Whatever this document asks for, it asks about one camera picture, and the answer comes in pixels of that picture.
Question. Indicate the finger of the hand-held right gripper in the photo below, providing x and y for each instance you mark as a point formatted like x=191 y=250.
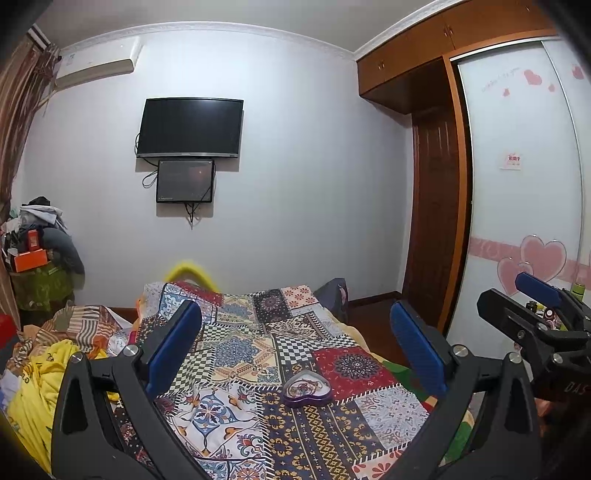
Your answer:
x=505 y=311
x=538 y=287

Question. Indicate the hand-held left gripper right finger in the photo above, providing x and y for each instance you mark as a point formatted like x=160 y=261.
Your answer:
x=418 y=353

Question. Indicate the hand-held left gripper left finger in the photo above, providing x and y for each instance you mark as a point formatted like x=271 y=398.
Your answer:
x=177 y=342

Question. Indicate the purple heart-shaped tin box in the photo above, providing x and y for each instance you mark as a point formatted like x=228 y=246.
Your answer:
x=307 y=399

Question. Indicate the green bottle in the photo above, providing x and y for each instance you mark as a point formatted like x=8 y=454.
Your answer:
x=578 y=290

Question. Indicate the yellow foam tube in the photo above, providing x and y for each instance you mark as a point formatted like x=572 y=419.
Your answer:
x=187 y=268

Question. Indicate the white heart-print wardrobe door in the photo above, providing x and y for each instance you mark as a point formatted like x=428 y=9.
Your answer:
x=521 y=207

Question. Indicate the striped orange cloth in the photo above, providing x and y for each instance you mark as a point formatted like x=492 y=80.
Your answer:
x=83 y=325

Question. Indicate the colourful fleece blanket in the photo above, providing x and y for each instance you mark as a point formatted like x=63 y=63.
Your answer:
x=457 y=443

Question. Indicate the patchwork printed blanket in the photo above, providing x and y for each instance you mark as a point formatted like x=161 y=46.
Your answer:
x=277 y=350

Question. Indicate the dark backpack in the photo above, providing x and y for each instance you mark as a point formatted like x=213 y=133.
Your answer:
x=333 y=297

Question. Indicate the brown wooden door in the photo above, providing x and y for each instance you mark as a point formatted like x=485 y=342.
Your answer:
x=436 y=221

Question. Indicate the red and white sticker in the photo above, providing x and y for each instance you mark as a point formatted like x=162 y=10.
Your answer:
x=512 y=160

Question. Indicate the green patterned cloth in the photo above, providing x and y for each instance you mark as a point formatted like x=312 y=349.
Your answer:
x=41 y=288

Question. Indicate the yellow cloth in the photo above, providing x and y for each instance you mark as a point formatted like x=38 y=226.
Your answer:
x=41 y=397

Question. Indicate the pile of clothes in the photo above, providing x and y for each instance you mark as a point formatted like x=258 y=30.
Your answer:
x=53 y=230

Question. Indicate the orange box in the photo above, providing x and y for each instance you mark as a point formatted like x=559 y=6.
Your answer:
x=30 y=262

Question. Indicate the small red box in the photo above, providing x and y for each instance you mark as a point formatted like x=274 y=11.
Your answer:
x=33 y=240

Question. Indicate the striped brown curtain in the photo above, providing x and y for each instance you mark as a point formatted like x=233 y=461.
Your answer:
x=16 y=138

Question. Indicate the wooden overhead cabinet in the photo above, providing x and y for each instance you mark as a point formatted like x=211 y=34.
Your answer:
x=415 y=50

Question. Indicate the white air conditioner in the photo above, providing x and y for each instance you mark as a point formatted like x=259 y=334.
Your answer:
x=99 y=62

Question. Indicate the small black wall monitor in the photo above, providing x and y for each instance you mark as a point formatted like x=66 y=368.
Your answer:
x=185 y=181

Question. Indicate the black wall television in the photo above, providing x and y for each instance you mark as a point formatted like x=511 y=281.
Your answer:
x=190 y=127

